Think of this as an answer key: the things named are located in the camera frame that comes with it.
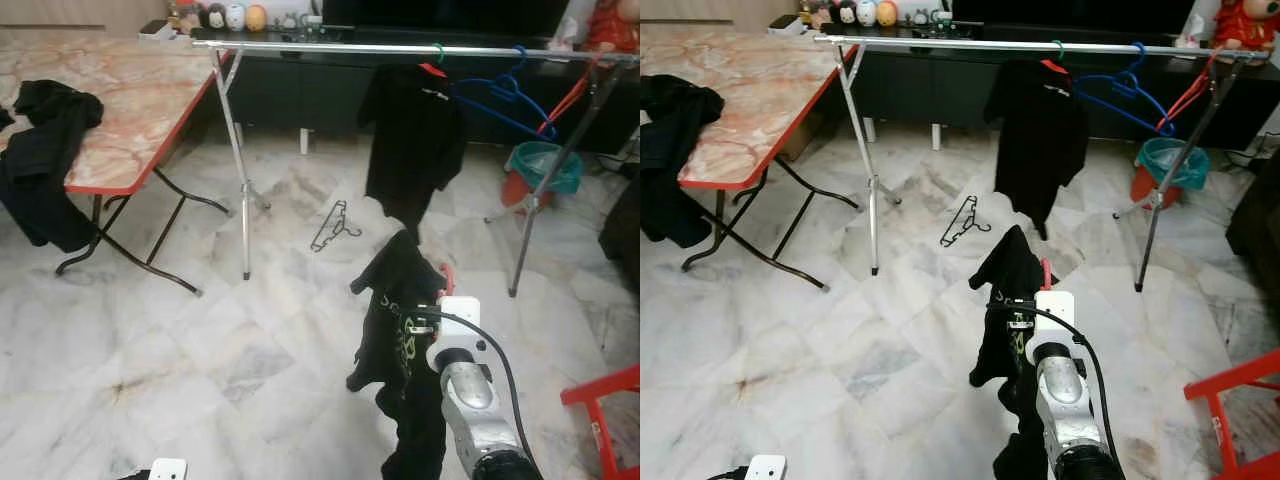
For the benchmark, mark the hanging black t-shirt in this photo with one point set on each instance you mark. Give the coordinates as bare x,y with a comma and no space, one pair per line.
1040,140
410,140

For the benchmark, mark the black shirt green print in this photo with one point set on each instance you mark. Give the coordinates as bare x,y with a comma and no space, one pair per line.
395,300
1005,300

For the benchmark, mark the marble table red edge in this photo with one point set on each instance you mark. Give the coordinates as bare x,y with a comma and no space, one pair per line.
130,100
760,100

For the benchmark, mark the black round doll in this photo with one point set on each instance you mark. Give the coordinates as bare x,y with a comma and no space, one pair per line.
845,13
215,16

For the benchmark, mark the black television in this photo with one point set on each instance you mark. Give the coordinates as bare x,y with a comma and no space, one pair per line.
1070,12
440,15

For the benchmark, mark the white round doll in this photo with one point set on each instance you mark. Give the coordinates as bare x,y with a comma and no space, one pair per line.
235,17
866,13

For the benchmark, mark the thin red hanger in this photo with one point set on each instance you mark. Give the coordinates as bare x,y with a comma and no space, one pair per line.
1190,95
568,100

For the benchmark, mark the orange round doll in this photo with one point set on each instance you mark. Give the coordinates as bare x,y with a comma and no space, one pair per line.
256,17
887,13

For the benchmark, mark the black TV cabinet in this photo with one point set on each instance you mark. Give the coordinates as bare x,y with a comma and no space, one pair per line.
300,95
930,90

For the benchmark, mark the green mug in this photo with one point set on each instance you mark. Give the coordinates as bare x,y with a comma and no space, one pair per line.
312,24
942,21

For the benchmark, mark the red hanger green hook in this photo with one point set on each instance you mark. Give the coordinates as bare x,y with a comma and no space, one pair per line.
1052,66
432,70

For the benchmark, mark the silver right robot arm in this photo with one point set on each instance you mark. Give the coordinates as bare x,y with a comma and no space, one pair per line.
470,400
1065,400

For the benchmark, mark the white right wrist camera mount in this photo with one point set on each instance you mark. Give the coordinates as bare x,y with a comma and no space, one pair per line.
460,315
1055,310

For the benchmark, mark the teal plastic bag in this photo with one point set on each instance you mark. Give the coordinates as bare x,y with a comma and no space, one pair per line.
545,165
1175,162

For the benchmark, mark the black garment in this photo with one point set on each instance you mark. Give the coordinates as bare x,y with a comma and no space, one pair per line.
45,190
675,180

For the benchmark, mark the light wooden cabinet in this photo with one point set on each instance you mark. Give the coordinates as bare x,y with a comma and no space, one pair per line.
70,15
700,10

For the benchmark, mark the blue hanger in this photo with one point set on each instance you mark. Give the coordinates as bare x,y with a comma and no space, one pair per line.
505,88
1125,85

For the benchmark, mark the small white box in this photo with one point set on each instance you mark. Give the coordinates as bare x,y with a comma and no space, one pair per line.
155,32
783,25

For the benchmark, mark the red plastic stool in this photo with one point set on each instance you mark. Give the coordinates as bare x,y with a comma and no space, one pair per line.
600,385
1235,372

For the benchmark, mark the red Chinese doll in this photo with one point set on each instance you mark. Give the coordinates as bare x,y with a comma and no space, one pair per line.
1245,22
612,25

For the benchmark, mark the red lidded jar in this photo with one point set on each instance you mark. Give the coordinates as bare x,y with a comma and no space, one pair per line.
812,12
183,14

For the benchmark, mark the red bucket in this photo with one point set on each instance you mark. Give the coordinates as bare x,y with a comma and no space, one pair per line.
1143,187
515,190

